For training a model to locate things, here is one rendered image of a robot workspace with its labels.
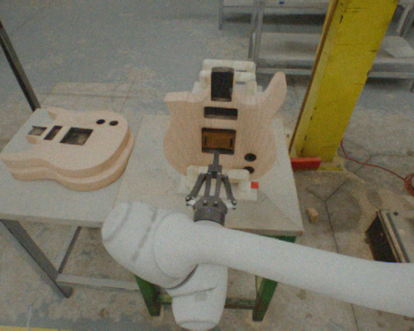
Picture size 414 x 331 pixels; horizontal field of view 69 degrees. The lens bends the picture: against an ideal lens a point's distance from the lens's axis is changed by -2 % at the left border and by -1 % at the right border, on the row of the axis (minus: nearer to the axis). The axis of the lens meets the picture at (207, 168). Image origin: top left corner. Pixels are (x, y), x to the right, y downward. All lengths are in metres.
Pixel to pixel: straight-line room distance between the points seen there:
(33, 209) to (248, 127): 0.78
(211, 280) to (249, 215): 0.45
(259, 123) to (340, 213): 1.57
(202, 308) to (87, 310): 1.42
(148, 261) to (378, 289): 0.31
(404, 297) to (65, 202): 1.01
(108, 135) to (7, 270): 1.29
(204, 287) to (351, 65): 1.78
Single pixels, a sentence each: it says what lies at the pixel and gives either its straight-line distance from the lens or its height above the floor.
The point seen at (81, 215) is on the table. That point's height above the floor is 0.90.
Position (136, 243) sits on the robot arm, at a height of 1.34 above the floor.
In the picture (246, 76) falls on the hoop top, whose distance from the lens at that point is 1.11.
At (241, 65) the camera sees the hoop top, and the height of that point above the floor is 1.21.
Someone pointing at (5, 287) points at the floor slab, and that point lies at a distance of 2.22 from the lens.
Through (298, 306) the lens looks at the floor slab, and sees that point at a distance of 1.92.
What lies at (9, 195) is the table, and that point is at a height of 0.90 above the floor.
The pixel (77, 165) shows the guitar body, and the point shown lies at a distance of 1.15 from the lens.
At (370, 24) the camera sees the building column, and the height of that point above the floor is 1.10.
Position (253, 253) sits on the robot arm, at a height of 1.37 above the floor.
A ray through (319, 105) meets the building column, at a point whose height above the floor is 0.55.
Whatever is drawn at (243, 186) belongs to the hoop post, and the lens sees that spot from 0.99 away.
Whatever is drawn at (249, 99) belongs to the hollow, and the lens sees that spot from 0.84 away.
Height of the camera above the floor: 1.75
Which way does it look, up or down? 46 degrees down
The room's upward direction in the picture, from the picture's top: straight up
